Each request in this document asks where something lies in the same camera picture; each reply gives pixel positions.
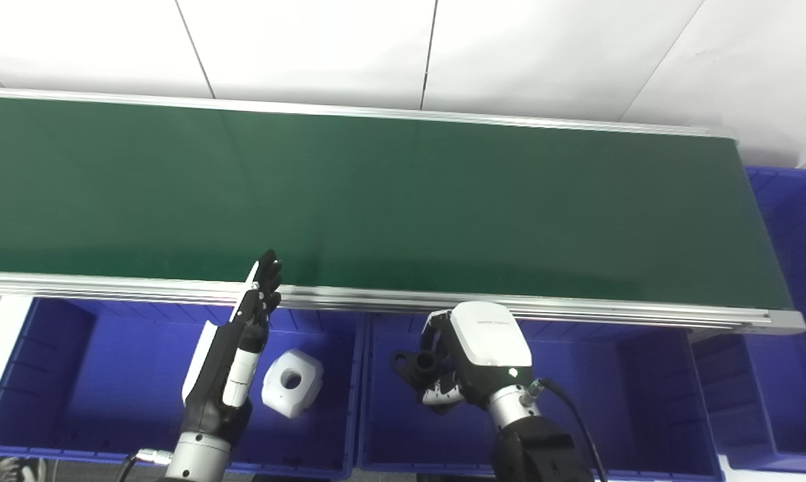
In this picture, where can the black flange part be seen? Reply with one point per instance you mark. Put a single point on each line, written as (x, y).
(420, 365)

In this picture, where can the large blue plastic bin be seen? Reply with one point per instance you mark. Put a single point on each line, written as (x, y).
(791, 375)

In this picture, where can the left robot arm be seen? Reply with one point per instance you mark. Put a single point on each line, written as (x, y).
(195, 458)

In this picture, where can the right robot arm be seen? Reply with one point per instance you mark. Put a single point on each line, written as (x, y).
(537, 442)

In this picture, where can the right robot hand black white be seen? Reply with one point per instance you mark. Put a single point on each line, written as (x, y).
(490, 348)

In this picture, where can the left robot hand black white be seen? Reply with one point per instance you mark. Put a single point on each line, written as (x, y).
(225, 375)

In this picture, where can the green conveyor belt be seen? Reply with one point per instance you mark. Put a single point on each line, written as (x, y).
(410, 214)
(577, 313)

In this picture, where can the white plastic block part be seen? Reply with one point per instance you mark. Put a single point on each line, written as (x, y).
(289, 381)

